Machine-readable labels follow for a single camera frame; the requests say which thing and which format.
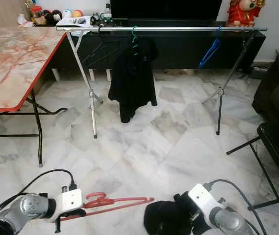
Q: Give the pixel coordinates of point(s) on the black shirt with green logo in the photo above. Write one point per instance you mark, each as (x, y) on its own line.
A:
(161, 218)
(132, 78)

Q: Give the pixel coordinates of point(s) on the red hanger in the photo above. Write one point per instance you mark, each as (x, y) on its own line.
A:
(129, 199)

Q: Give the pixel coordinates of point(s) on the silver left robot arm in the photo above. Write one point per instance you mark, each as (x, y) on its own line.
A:
(31, 208)

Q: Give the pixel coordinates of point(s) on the blue hanger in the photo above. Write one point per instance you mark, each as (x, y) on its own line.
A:
(212, 49)

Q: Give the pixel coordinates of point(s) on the green hanger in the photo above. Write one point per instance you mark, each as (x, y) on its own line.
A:
(134, 41)

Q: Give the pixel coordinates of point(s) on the black hanger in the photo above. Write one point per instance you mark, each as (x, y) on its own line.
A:
(101, 34)

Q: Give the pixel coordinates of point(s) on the dark brown sofa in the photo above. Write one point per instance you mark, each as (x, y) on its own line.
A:
(269, 98)

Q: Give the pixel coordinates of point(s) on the black TV console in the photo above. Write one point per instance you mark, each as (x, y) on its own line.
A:
(178, 49)

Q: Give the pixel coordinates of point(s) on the silver clothes rack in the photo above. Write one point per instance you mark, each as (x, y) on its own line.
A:
(178, 29)

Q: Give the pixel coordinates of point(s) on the white paper stack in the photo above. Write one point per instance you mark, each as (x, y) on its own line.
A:
(73, 21)

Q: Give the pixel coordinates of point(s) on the black plush toy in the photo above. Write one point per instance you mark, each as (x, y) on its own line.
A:
(50, 18)

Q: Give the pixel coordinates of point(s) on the white ball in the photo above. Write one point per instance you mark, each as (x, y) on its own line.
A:
(65, 14)

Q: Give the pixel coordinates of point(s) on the orange ball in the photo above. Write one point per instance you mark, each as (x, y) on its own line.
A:
(77, 13)

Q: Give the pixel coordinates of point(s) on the white tissue pack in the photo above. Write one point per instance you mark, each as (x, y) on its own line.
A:
(24, 21)

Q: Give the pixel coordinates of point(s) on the small bottle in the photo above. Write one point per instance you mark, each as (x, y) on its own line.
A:
(107, 12)

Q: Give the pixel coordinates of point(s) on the red lid jar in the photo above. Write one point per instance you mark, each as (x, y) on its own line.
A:
(35, 15)

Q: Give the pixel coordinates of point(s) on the red Buddha statue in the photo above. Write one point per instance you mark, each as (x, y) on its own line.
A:
(241, 13)

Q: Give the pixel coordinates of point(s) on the black television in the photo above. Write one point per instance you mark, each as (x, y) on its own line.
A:
(164, 9)

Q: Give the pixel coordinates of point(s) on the wooden cabinet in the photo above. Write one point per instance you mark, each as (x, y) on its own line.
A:
(2, 11)

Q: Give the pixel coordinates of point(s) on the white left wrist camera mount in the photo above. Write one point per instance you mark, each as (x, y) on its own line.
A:
(68, 199)

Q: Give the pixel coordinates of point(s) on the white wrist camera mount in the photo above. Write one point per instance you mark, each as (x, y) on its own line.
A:
(68, 199)
(203, 198)

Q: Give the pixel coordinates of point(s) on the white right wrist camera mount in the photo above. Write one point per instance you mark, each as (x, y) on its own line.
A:
(203, 198)

